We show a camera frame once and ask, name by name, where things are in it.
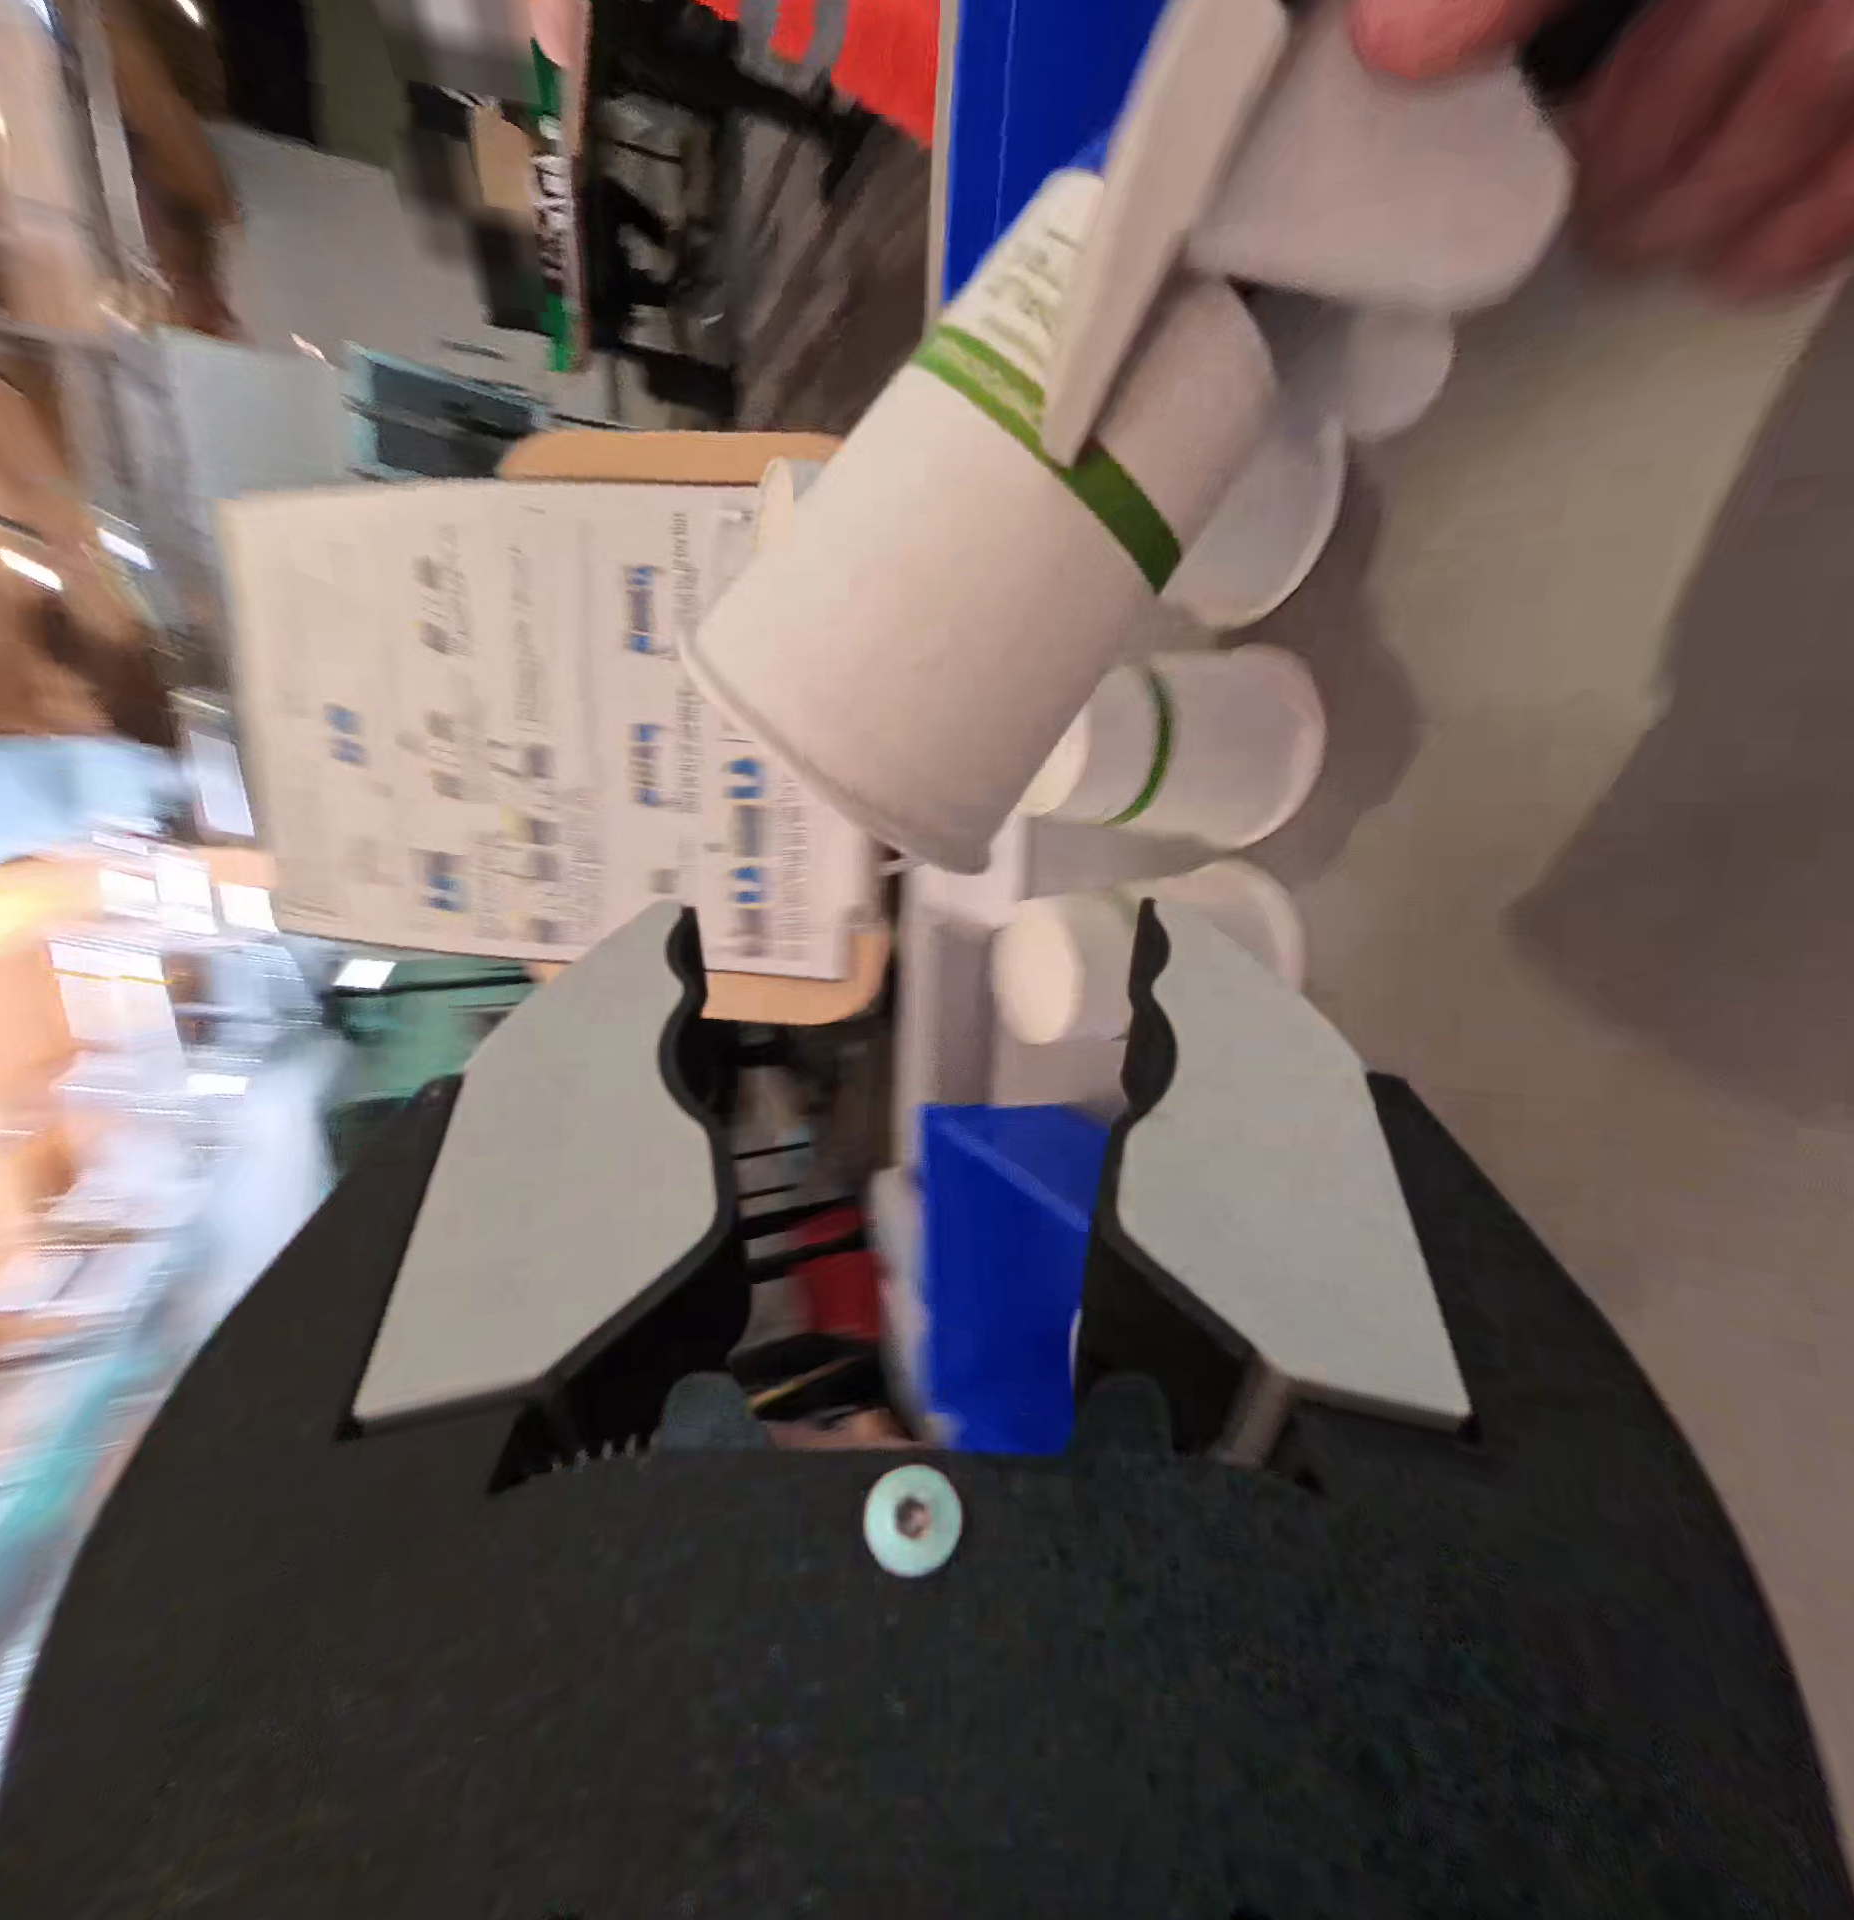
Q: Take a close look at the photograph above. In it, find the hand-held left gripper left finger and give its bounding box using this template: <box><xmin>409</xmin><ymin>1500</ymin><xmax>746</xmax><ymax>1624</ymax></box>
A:
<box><xmin>354</xmin><ymin>904</ymin><xmax>754</xmax><ymax>1489</ymax></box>

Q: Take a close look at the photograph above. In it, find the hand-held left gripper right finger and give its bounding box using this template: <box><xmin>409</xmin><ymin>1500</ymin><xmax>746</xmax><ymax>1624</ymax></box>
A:
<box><xmin>1078</xmin><ymin>896</ymin><xmax>1472</xmax><ymax>1470</ymax></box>

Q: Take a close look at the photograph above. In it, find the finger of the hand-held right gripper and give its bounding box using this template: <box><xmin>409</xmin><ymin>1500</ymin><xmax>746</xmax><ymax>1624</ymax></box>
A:
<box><xmin>1044</xmin><ymin>0</ymin><xmax>1291</xmax><ymax>470</ymax></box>

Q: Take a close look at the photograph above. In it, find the blue plastic bin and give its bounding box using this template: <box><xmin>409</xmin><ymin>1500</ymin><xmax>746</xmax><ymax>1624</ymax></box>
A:
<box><xmin>935</xmin><ymin>0</ymin><xmax>1171</xmax><ymax>309</ymax></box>
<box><xmin>916</xmin><ymin>1101</ymin><xmax>1120</xmax><ymax>1456</ymax></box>

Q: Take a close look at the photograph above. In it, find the green banded white paper cup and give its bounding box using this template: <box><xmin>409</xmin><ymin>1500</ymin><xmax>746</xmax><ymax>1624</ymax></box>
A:
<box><xmin>1017</xmin><ymin>643</ymin><xmax>1326</xmax><ymax>849</ymax></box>
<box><xmin>1167</xmin><ymin>283</ymin><xmax>1348</xmax><ymax>630</ymax></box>
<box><xmin>680</xmin><ymin>166</ymin><xmax>1184</xmax><ymax>874</ymax></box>
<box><xmin>991</xmin><ymin>863</ymin><xmax>1304</xmax><ymax>1045</ymax></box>

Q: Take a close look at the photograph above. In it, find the person's right hand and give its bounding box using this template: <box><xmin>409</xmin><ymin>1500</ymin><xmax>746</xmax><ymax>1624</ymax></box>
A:
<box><xmin>1346</xmin><ymin>0</ymin><xmax>1854</xmax><ymax>298</ymax></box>

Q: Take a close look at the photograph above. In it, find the printed instruction sheet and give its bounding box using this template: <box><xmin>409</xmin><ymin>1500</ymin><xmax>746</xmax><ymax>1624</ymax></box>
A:
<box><xmin>218</xmin><ymin>476</ymin><xmax>888</xmax><ymax>984</ymax></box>

